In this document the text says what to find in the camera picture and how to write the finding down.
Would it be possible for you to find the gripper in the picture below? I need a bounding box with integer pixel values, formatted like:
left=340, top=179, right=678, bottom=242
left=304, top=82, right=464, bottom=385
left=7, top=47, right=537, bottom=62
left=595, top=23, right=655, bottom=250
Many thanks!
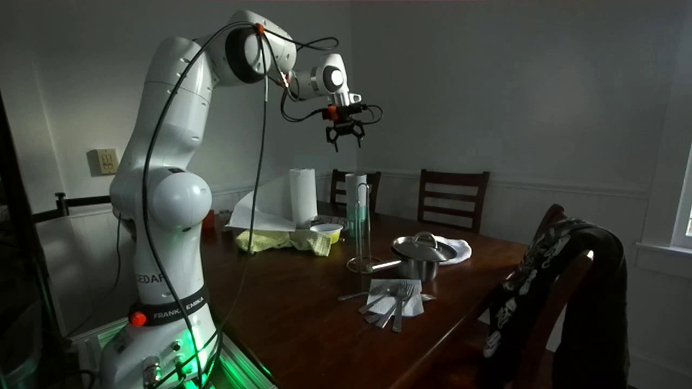
left=326, top=119, right=365, bottom=152

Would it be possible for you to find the white cup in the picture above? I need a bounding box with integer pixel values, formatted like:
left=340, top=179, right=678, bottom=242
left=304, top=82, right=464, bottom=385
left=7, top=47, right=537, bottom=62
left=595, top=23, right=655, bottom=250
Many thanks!
left=345, top=173, right=368, bottom=208

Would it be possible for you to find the green cup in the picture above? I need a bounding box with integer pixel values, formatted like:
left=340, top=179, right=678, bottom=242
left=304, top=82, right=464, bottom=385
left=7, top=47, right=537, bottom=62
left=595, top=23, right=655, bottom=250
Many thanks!
left=347, top=203, right=369, bottom=239

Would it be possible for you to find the wooden chair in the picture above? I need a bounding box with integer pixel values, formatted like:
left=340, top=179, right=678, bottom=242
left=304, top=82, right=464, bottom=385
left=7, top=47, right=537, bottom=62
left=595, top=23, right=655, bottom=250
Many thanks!
left=389, top=203, right=596, bottom=389
left=329, top=169, right=382, bottom=218
left=417, top=169, right=491, bottom=235

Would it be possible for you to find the paper towel roll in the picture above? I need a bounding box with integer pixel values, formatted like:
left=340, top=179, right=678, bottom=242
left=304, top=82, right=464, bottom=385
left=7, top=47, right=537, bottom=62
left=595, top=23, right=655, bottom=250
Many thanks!
left=227, top=168, right=319, bottom=232

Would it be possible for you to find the white bowl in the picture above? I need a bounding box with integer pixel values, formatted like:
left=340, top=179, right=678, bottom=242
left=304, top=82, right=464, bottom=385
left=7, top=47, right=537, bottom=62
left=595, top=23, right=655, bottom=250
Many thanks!
left=309, top=223, right=344, bottom=244

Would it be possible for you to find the yellow cloth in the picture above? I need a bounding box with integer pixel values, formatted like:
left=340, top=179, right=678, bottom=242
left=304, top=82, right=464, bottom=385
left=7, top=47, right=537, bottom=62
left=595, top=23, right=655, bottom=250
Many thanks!
left=235, top=228, right=332, bottom=257

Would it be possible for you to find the steel pot lid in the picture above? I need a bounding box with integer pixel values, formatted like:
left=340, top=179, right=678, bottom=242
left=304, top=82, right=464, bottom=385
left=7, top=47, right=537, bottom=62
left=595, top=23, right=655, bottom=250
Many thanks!
left=391, top=232, right=458, bottom=263

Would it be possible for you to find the steel pot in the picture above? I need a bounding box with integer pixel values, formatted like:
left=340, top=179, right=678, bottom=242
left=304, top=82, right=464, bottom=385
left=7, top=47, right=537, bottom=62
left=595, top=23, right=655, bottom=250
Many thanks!
left=370, top=254, right=440, bottom=283

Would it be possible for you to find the metal spoon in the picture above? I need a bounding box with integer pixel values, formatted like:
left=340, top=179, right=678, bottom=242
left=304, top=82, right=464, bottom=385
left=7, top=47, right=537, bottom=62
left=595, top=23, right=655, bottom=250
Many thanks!
left=338, top=286, right=391, bottom=303

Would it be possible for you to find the white cloth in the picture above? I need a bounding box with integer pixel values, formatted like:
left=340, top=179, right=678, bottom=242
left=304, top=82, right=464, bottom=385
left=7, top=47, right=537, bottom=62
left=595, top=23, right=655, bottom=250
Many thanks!
left=434, top=236, right=473, bottom=266

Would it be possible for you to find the white paper napkin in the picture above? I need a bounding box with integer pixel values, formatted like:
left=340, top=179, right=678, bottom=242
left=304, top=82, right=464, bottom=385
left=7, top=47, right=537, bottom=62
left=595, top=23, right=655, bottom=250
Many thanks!
left=366, top=278, right=425, bottom=318

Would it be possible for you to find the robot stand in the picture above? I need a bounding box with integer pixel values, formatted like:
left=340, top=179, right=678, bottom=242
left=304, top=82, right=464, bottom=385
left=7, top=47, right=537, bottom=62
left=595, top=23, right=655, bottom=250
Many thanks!
left=69, top=318, right=277, bottom=389

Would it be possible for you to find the black printed jacket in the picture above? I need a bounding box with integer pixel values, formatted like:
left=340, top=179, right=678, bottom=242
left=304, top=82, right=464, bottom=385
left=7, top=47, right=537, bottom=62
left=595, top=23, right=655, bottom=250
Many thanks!
left=482, top=216, right=631, bottom=389

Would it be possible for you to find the wire paper towel holder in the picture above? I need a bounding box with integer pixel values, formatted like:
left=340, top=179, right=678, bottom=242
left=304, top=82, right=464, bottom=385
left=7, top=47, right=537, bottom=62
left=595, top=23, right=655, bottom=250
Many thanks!
left=346, top=183, right=382, bottom=275

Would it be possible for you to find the wall switch plate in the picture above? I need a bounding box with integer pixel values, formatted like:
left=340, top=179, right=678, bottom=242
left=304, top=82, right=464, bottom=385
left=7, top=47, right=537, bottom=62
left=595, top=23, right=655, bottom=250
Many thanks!
left=88, top=148, right=120, bottom=176

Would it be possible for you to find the black cable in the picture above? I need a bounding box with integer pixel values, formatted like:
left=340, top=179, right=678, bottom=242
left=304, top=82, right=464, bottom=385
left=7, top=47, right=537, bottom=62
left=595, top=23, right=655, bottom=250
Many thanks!
left=65, top=215, right=123, bottom=338

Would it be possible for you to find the black rail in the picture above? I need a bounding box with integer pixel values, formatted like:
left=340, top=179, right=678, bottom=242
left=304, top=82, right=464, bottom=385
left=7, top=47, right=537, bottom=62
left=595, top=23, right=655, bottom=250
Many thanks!
left=31, top=192, right=112, bottom=224

